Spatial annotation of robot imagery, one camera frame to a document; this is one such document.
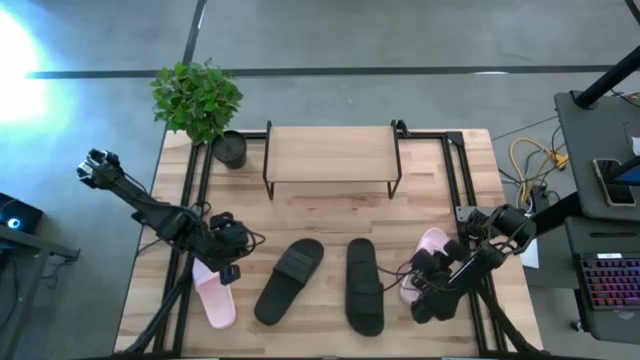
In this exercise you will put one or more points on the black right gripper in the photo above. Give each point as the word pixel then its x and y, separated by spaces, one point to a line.
pixel 436 287

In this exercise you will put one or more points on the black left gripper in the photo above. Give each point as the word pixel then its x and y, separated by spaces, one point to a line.
pixel 230 239

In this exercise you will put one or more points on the pink slide sandal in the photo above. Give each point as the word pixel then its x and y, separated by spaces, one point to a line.
pixel 216 305
pixel 434 240

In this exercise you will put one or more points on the black slide sandal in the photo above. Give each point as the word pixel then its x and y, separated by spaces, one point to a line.
pixel 285 287
pixel 364 292

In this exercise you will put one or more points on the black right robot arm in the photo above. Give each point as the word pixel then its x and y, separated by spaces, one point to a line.
pixel 510 222

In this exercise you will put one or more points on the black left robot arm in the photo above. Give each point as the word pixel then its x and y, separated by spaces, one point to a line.
pixel 150 210

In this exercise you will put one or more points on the white paper sheet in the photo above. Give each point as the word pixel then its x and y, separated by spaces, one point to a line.
pixel 531 257

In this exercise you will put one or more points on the black plant pot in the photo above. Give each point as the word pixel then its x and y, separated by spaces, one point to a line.
pixel 230 149

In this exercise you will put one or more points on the black stand bar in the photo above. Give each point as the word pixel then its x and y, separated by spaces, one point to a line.
pixel 557 210

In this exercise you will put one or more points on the green leafy plant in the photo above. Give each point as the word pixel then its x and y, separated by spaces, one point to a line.
pixel 195 100

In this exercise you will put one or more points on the laptop with pink backlit keyboard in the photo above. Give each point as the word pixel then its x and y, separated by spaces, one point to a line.
pixel 612 282

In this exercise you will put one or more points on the black device with blue light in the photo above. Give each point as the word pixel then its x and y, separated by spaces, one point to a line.
pixel 25 215

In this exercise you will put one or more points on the smartphone with tan case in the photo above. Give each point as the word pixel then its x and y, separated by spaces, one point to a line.
pixel 612 185

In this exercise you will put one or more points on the grey desk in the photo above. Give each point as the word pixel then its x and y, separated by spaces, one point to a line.
pixel 590 145

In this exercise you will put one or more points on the tablet with blue screen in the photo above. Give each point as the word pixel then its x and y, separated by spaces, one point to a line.
pixel 629 175

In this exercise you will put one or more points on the black pole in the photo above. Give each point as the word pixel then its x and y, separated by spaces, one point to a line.
pixel 605 80

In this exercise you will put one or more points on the silver corner bracket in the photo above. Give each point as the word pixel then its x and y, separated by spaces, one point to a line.
pixel 462 214

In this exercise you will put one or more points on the black aluminium table frame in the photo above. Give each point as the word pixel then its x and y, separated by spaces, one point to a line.
pixel 449 170

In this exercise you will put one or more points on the wooden shelf with black frame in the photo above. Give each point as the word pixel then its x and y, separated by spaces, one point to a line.
pixel 330 155

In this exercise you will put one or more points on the black frame clamp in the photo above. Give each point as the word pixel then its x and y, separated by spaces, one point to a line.
pixel 401 128

